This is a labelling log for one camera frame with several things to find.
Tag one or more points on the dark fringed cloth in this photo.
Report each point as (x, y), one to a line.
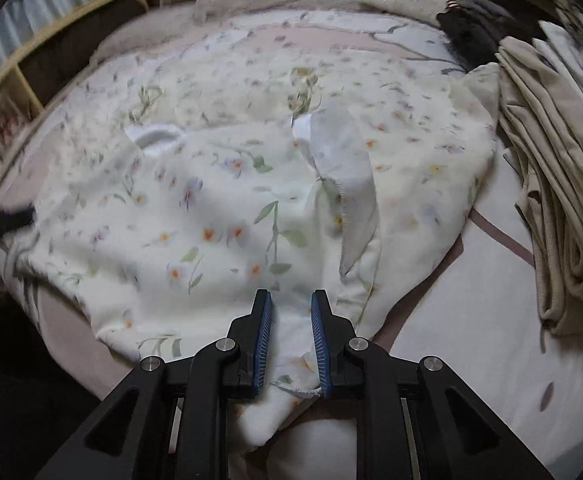
(476, 25)

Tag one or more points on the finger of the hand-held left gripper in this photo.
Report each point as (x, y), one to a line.
(6, 222)

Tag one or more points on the wooden headboard shelf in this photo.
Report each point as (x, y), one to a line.
(36, 65)

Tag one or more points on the beige folded cloth stack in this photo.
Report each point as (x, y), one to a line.
(556, 185)

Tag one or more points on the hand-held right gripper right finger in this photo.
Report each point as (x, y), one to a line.
(320, 345)

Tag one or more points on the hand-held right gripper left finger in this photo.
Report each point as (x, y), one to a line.
(264, 345)

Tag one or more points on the pink patterned bed sheet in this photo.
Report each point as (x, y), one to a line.
(496, 340)

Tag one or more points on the white floral fleece garment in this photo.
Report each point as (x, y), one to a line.
(211, 210)

